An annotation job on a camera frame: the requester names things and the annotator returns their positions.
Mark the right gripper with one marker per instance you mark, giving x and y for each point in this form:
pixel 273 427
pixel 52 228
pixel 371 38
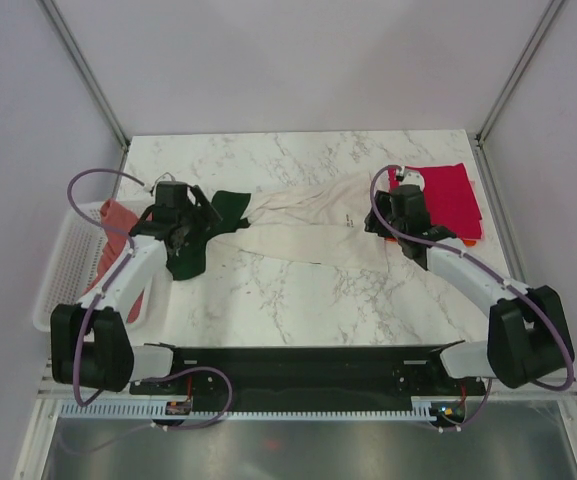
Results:
pixel 376 225

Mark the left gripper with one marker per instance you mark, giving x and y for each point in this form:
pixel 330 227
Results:
pixel 205 217

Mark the white green-sleeved Charlie Brown t-shirt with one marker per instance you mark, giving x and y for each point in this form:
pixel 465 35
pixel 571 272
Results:
pixel 316 224

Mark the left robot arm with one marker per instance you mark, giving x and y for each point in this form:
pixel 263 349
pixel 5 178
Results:
pixel 90 346

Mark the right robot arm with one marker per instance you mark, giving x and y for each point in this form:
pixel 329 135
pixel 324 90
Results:
pixel 527 333

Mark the folded magenta t-shirt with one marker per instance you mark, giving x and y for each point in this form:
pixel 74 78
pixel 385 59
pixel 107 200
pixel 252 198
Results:
pixel 450 199

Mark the salmon pink t-shirt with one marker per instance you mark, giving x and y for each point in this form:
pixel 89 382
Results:
pixel 115 214

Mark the folded orange t-shirt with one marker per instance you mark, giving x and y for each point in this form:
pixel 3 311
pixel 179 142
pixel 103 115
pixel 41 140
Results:
pixel 467 242

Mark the white plastic basket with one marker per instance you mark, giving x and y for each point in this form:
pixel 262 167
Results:
pixel 71 269

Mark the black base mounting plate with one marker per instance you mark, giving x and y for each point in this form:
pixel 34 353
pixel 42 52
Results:
pixel 366 372

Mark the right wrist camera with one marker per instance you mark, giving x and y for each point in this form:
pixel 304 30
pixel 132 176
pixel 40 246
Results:
pixel 409 176

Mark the white slotted cable duct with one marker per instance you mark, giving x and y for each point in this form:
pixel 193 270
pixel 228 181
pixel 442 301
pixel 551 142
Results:
pixel 261 408

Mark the left aluminium frame post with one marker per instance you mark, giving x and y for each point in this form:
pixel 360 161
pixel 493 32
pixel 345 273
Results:
pixel 67 39

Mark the aluminium frame post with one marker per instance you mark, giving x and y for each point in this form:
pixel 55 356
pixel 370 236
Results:
pixel 67 39
pixel 536 39

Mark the right aluminium frame post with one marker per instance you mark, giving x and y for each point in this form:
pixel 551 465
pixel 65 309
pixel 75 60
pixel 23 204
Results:
pixel 536 39

